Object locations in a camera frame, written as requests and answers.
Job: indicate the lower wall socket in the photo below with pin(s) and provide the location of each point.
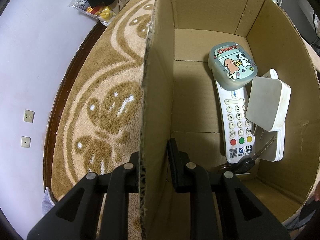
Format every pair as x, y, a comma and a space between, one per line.
25, 142

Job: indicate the black key bunch with carabiner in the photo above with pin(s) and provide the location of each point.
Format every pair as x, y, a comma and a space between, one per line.
244, 165

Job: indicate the upper wall socket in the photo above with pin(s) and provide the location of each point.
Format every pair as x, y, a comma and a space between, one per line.
28, 116

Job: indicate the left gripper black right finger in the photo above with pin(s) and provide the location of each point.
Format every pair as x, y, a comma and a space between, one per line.
219, 206

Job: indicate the person's hand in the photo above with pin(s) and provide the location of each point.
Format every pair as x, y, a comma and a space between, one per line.
317, 193

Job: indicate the brown cardboard box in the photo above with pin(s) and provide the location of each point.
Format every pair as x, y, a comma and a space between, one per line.
181, 101

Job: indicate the wall socket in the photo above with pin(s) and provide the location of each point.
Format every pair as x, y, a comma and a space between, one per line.
28, 116
25, 142

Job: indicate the beige patterned plush blanket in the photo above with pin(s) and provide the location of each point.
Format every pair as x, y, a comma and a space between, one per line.
100, 125

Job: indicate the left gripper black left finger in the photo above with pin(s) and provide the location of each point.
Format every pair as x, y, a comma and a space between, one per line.
97, 207

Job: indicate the snack bag on floor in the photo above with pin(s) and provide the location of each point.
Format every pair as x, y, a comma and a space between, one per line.
101, 12

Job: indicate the white power adapter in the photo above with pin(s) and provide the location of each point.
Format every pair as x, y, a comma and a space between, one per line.
268, 103

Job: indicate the white remote control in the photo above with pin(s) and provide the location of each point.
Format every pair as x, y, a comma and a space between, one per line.
237, 130

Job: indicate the cartoon printed plastic case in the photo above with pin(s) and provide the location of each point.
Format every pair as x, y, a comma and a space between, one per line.
231, 65

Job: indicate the white box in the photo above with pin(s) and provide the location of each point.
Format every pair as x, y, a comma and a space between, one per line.
276, 150

